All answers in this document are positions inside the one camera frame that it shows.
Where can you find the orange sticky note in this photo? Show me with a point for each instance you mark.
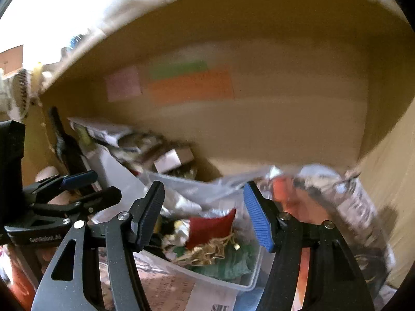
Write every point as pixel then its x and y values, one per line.
pixel 194 87

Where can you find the clear plastic storage box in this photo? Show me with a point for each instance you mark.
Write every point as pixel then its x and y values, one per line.
pixel 227 280

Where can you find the yellow white scrunchie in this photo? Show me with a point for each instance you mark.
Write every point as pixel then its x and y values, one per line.
pixel 180 230

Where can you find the vintage print table mat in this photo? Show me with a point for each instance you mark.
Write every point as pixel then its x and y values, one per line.
pixel 168 285

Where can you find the large cardboard box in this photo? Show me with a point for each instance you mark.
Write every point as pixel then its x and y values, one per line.
pixel 227 6

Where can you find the crumpled clear plastic bag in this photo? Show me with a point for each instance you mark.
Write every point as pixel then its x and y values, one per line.
pixel 324 181

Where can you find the brown cardboard piece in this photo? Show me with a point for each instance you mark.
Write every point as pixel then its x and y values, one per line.
pixel 11 58

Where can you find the red velvet pouch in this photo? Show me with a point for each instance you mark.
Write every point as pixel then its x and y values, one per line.
pixel 207 228

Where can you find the green scrunchie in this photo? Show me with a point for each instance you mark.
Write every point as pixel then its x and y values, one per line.
pixel 233 262

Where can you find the white paper sheet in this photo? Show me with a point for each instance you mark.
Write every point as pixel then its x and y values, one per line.
pixel 107 168

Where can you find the pink sticky note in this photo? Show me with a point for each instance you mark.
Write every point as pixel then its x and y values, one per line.
pixel 124 84

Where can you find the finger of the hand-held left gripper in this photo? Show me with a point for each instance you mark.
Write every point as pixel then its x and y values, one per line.
pixel 100 196
pixel 79 178

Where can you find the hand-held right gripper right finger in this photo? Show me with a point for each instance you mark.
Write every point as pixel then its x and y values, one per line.
pixel 257 217

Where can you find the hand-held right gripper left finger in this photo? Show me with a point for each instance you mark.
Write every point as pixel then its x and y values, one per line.
pixel 152 210

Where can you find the gold tassel ornament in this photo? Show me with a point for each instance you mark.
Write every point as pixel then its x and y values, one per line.
pixel 207 252

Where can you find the white fluffy cloth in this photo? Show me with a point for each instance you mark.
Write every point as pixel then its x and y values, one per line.
pixel 6 94

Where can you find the green sticky note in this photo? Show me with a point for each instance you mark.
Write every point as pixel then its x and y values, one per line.
pixel 178 68

